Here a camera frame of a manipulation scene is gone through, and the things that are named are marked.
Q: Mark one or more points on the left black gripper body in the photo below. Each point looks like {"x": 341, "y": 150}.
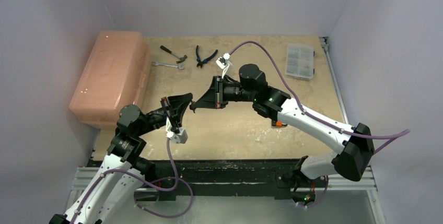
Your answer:
{"x": 167, "y": 109}

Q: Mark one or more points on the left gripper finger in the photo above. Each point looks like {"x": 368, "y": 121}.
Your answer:
{"x": 180, "y": 103}
{"x": 176, "y": 119}

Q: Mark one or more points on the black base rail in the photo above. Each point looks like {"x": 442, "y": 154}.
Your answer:
{"x": 274, "y": 178}

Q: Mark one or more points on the silver open-end wrench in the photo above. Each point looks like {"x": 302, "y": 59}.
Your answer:
{"x": 178, "y": 66}

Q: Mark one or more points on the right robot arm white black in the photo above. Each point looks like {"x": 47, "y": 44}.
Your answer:
{"x": 352, "y": 146}

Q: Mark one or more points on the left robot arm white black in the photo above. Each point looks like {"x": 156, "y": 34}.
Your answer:
{"x": 123, "y": 170}

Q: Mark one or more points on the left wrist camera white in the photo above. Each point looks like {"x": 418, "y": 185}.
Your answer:
{"x": 179, "y": 136}

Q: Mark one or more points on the black-head key pair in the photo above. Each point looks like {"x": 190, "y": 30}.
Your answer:
{"x": 192, "y": 106}

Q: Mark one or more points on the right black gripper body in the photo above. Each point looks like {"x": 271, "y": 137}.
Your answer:
{"x": 219, "y": 91}

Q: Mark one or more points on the clear plastic screw organizer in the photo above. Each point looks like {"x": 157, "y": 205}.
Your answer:
{"x": 300, "y": 61}

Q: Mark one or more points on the small black-handled hammer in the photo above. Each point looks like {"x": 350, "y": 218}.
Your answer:
{"x": 181, "y": 58}

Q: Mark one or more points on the orange black Opel padlock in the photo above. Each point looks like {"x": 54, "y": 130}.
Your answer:
{"x": 277, "y": 124}

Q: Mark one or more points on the pink plastic toolbox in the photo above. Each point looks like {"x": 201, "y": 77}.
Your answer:
{"x": 116, "y": 74}

